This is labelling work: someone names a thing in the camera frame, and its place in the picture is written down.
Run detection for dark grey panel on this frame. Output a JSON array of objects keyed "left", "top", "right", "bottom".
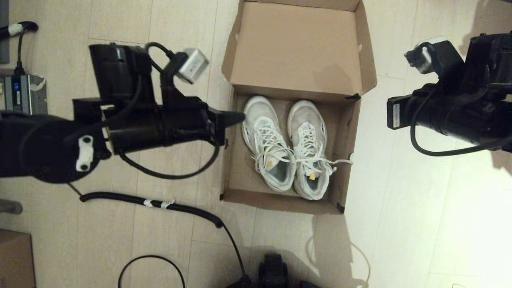
[{"left": 0, "top": 0, "right": 9, "bottom": 64}]

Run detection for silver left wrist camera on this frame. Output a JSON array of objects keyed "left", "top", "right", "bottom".
[{"left": 176, "top": 48, "right": 210, "bottom": 84}]

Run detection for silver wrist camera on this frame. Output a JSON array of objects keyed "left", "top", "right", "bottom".
[
  {"left": 176, "top": 48, "right": 210, "bottom": 84},
  {"left": 404, "top": 37, "right": 452, "bottom": 75}
]

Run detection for grey furniture foot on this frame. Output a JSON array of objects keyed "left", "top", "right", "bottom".
[{"left": 0, "top": 199, "right": 22, "bottom": 215}]

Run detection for white sneaker orange insole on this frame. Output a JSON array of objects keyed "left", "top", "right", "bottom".
[{"left": 241, "top": 95, "right": 297, "bottom": 192}]

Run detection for small brown cardboard carton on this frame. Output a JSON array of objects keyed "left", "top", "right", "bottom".
[{"left": 0, "top": 229, "right": 36, "bottom": 288}]

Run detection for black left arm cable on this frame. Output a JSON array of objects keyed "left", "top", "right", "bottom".
[{"left": 64, "top": 42, "right": 220, "bottom": 180}]

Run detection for grey power supply box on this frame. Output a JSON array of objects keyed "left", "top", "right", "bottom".
[{"left": 4, "top": 74, "right": 48, "bottom": 116}]

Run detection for brown cardboard shoe box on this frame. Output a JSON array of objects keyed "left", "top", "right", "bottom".
[{"left": 220, "top": 0, "right": 378, "bottom": 215}]

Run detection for black corrugated cable conduit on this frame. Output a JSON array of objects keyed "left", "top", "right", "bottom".
[{"left": 66, "top": 182, "right": 252, "bottom": 288}]

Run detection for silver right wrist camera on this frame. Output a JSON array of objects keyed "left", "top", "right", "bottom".
[{"left": 404, "top": 37, "right": 452, "bottom": 75}]

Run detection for black robot torso part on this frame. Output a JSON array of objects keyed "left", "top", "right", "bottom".
[{"left": 258, "top": 253, "right": 289, "bottom": 288}]

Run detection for black power cable white tape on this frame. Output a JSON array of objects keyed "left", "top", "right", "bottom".
[{"left": 0, "top": 21, "right": 39, "bottom": 76}]

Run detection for thin black cable loop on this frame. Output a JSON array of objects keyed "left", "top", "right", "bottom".
[{"left": 118, "top": 255, "right": 187, "bottom": 288}]

